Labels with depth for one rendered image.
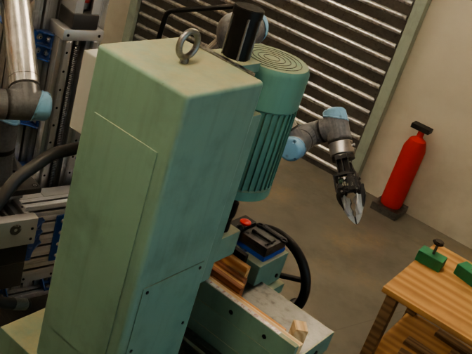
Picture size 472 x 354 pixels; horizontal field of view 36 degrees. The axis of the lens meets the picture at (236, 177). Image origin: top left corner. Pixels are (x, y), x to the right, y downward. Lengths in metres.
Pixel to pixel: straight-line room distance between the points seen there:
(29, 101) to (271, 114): 0.63
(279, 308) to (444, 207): 2.95
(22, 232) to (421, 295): 1.53
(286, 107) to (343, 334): 2.06
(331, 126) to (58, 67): 0.84
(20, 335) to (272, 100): 0.76
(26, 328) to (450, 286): 1.84
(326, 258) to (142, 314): 2.58
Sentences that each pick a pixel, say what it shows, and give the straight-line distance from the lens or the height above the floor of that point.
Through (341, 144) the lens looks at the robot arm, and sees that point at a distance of 2.26.
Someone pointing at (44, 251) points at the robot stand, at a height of 0.54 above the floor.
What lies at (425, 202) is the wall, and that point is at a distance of 4.73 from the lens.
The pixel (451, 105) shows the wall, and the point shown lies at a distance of 4.55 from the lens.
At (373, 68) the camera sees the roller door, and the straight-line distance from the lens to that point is 4.65.
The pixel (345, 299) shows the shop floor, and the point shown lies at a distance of 3.68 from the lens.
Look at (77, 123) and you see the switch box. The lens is 1.43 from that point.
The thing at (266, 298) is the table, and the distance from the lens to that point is 1.86.
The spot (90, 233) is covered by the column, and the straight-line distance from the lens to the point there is 1.41.
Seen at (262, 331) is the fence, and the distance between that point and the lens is 1.69.
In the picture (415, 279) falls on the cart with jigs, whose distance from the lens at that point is 3.00.
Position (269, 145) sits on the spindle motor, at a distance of 1.55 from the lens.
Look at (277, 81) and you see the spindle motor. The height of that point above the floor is 1.49.
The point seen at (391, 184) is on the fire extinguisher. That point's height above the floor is 0.20.
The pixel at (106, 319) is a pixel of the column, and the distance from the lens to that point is 1.46.
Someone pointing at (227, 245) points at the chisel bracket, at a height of 1.04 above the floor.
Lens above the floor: 1.94
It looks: 26 degrees down
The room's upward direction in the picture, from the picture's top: 18 degrees clockwise
